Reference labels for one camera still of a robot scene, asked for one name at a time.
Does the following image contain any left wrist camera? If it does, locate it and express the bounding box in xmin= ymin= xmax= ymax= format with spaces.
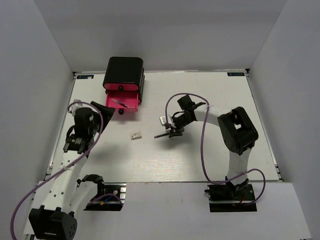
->
xmin=67 ymin=99 xmax=84 ymax=117

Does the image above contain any white staples box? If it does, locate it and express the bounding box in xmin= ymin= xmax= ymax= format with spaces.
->
xmin=130 ymin=131 xmax=142 ymax=140

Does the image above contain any purple ink pen refill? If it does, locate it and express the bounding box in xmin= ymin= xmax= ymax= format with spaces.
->
xmin=154 ymin=132 xmax=170 ymax=139

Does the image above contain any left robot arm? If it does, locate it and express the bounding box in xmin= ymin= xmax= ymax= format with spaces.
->
xmin=28 ymin=100 xmax=116 ymax=240

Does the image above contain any pink drawer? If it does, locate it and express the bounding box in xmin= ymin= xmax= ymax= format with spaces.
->
xmin=105 ymin=90 xmax=140 ymax=113
xmin=103 ymin=82 xmax=139 ymax=91

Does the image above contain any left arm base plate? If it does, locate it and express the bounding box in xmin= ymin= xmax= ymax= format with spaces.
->
xmin=84 ymin=183 xmax=127 ymax=212

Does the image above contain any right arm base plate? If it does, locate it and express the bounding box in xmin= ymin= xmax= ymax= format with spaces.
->
xmin=204 ymin=184 xmax=257 ymax=213

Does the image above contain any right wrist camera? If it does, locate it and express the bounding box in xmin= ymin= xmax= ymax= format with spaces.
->
xmin=159 ymin=115 xmax=175 ymax=129

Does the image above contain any pink top drawer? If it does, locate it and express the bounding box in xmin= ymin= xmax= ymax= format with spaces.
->
xmin=103 ymin=82 xmax=139 ymax=91

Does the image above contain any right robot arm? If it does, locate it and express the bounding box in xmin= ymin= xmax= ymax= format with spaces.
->
xmin=162 ymin=93 xmax=259 ymax=200

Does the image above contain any black drawer cabinet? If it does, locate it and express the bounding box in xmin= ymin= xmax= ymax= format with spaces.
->
xmin=102 ymin=56 xmax=145 ymax=104

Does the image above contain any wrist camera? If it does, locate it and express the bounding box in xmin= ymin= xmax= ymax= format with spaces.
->
xmin=159 ymin=115 xmax=175 ymax=129
xmin=67 ymin=99 xmax=84 ymax=117

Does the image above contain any green ink pen refill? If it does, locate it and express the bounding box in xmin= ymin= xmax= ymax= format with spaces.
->
xmin=111 ymin=98 xmax=129 ymax=108

